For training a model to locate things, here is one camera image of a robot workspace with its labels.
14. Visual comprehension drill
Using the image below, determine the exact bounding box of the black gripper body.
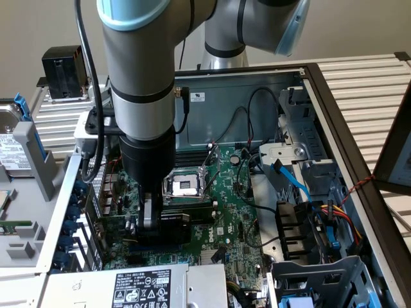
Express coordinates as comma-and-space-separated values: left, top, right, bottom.
119, 128, 177, 193

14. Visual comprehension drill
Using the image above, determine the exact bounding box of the green graphics card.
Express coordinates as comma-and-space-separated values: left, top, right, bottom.
86, 210, 193, 254

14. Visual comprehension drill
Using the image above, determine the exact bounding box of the CPU socket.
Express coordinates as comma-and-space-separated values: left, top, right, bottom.
163, 168, 207, 203

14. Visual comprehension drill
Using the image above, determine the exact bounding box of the green motherboard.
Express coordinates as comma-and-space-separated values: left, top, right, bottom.
104, 144, 274, 289

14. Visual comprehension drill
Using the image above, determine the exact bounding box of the silver chipset heatsink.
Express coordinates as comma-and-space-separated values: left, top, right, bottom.
200, 248, 226, 266

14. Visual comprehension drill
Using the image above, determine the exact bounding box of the grey power supply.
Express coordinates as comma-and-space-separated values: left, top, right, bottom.
38, 264, 229, 308

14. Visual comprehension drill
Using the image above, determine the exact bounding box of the open metal PC case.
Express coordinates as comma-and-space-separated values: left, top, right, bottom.
35, 62, 411, 308

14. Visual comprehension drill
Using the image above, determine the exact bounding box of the grey parts rack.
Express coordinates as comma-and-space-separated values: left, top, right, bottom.
0, 120, 71, 269

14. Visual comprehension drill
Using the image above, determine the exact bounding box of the black CPU cooler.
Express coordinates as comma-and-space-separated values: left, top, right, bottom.
42, 45, 89, 102

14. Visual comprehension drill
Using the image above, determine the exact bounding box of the green RAM stick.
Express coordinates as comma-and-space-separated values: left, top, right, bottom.
0, 220, 33, 235

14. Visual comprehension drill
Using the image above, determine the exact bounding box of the silver CPU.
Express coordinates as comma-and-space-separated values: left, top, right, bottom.
0, 189, 17, 222

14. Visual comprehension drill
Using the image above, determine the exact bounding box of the black plastic fan shroud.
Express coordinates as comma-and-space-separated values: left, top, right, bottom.
275, 201, 325, 262

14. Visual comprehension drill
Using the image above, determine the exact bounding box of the metal disk bay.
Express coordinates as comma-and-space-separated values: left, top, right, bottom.
258, 86, 341, 180

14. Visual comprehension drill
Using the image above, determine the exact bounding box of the blue drive caddy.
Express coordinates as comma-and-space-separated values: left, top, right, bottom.
278, 295, 315, 308

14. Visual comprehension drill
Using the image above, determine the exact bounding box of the grey drive cage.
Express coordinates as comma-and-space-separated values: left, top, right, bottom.
266, 256, 391, 308

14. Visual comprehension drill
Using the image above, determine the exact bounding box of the dark framed monitor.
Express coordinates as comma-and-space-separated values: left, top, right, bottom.
374, 80, 411, 196

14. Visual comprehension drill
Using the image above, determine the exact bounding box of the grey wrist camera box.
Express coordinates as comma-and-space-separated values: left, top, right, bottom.
73, 107, 121, 158

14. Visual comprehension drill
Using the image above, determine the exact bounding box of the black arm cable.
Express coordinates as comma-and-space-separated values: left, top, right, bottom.
74, 0, 105, 184

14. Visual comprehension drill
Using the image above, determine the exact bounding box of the hard disk with blue bracket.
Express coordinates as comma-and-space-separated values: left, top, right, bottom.
0, 92, 44, 178

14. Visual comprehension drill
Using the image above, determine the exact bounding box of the blue flat SATA wire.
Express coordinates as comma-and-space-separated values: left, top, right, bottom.
271, 160, 314, 203

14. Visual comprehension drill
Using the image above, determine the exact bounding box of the coloured power wire bundle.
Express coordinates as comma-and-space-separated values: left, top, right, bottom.
316, 200, 364, 245

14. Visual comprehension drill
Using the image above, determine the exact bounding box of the red black twisted wire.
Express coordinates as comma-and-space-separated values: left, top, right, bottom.
340, 175, 376, 206

